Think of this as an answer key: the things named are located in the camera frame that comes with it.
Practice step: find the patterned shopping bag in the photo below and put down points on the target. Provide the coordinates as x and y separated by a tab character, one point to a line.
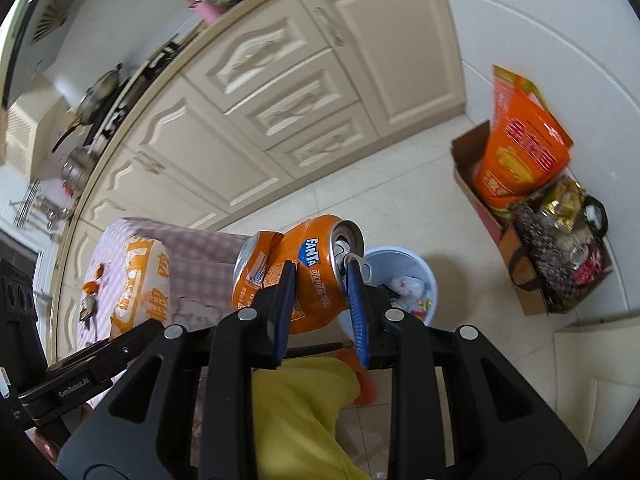
553	247

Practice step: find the orange crushed soda can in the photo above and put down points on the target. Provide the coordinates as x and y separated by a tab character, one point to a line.
318	248

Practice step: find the black snack wrapper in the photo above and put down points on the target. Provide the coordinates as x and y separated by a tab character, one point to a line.
88	308

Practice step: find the yellow trousers leg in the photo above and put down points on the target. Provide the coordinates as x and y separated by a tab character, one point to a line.
295	411

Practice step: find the grey range hood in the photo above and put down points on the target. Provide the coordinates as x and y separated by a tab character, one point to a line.
35	38

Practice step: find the black gas stove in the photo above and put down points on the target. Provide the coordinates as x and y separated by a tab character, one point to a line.
120	105

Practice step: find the cream cabinets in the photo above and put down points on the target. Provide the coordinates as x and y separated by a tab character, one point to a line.
32	122
272	96

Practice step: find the orange white plastic bag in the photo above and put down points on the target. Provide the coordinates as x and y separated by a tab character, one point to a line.
146	293

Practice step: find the wall utensil rack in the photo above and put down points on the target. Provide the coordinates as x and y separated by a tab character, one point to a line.
37	211

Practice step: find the pink utensil holder cup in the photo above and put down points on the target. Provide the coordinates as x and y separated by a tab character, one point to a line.
207	11

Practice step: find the orange peel piece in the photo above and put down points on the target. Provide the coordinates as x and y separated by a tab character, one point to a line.
90	288

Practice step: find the steel wok with lid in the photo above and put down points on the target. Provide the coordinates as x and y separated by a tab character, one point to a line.
92	102

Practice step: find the pink checkered tablecloth table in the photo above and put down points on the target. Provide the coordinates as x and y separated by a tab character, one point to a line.
201	264

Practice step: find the cream upper left cabinets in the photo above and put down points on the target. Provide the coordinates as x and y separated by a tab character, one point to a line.
32	122

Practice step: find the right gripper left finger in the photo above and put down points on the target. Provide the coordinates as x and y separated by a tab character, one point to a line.
184	409

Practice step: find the light blue trash bin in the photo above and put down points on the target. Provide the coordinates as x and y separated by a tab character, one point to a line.
406	278

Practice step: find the orange rice bag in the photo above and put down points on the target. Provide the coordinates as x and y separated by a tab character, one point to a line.
527	146

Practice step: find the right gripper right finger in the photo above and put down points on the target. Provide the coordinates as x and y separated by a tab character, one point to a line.
460	409

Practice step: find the brown cardboard box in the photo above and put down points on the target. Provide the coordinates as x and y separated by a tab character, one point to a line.
467	151

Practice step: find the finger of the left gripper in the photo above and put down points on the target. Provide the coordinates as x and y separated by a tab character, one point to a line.
110	356

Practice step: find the cream lower cabinets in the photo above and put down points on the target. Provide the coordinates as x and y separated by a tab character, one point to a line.
272	96

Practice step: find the steel stock pot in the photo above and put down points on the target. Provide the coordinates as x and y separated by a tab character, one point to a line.
78	166

